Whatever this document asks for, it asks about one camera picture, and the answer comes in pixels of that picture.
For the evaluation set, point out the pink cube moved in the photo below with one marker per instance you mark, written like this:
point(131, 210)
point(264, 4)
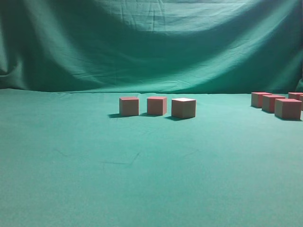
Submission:
point(156, 105)
point(183, 108)
point(129, 106)
point(288, 109)

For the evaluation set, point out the green cloth backdrop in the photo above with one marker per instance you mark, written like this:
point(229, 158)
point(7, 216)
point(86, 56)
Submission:
point(69, 159)

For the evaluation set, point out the pink cube left column far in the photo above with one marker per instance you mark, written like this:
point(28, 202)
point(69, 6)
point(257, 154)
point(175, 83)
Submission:
point(257, 98)

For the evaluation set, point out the pink cube column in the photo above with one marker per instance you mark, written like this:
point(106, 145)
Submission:
point(301, 99)
point(295, 95)
point(257, 98)

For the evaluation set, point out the pink cube left column second-far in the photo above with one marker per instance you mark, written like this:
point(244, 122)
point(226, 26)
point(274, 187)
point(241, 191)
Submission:
point(268, 102)

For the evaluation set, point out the pink cube right column far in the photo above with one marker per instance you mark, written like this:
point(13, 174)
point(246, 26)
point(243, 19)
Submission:
point(295, 95)

